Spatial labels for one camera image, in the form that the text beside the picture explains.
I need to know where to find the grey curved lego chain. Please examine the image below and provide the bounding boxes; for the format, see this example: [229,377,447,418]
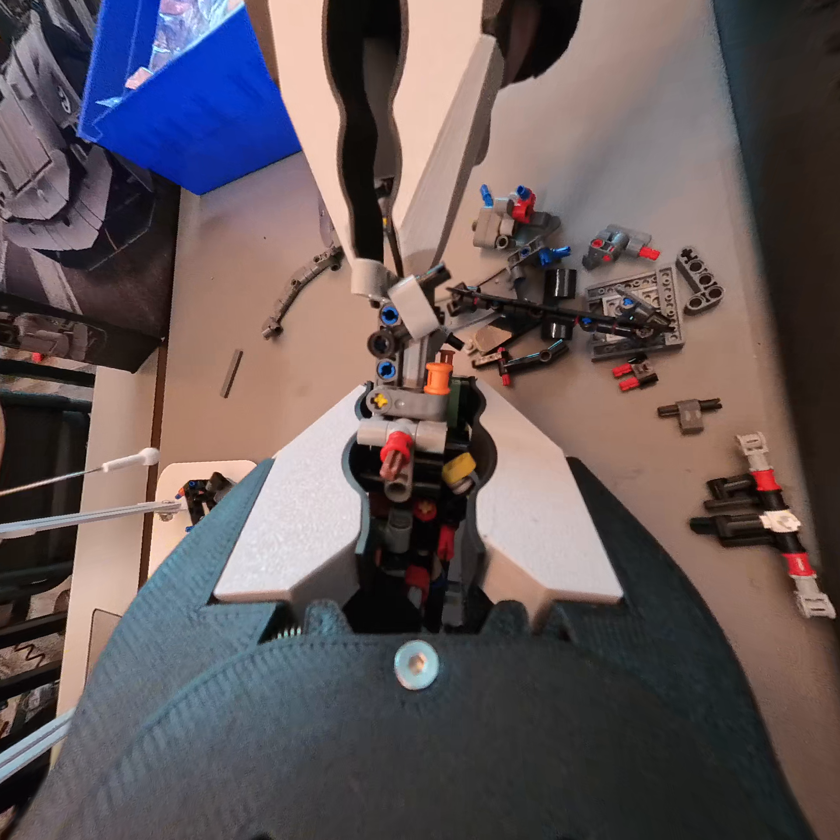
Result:
[260,246,344,341]

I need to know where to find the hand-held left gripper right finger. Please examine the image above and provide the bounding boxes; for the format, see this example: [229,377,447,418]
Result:
[459,379,624,634]

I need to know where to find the clear acrylic plate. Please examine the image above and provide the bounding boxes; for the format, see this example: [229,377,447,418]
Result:
[85,607,127,691]

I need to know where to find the long black lego connector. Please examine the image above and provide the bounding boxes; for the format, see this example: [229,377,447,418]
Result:
[472,340,571,388]

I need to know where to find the black lego frame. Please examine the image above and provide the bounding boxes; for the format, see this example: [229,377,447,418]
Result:
[178,471,235,534]

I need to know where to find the white lamp base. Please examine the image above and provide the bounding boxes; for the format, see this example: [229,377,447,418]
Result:
[157,461,258,529]

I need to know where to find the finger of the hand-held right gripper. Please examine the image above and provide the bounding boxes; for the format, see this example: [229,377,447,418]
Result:
[367,0,506,266]
[269,0,389,299]

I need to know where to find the blue plastic bin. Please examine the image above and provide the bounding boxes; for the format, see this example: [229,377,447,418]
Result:
[77,0,304,196]

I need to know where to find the grey square lego frame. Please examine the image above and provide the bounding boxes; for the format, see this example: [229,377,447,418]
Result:
[584,262,688,363]

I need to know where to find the dark grey curved lego panel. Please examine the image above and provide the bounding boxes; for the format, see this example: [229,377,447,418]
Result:
[456,244,573,358]

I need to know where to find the long black curved lego assembly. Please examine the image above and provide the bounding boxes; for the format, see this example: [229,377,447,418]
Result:
[446,281,678,340]

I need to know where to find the grey three-hole lego beam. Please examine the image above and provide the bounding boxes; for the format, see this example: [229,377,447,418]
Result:
[675,245,725,313]

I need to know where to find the clear plastic bags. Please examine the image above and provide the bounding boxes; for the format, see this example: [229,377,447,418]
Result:
[98,0,245,106]

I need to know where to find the grey lego connector black pins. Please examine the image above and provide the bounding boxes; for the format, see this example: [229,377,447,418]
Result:
[658,396,723,435]

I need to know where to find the black lego axle assembly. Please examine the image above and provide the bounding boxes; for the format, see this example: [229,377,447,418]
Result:
[689,431,836,621]

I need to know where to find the person's right hand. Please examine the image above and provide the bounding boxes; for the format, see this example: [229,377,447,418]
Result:
[505,0,549,83]

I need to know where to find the lego car chassis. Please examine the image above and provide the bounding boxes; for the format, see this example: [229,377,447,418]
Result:
[354,262,483,634]

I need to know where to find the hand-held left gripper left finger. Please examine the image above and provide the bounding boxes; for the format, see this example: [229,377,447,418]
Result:
[213,382,368,631]

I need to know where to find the silver metal bar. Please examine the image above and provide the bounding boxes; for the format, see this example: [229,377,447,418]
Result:
[0,499,186,542]
[0,707,74,780]

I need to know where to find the black lego connector two red pins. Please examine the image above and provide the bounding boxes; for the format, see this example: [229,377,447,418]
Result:
[612,356,660,393]

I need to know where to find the dark chair frames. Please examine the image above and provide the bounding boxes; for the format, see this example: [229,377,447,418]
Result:
[0,374,96,762]

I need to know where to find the grey lego block red pins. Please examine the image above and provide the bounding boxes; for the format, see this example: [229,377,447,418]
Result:
[581,224,660,272]

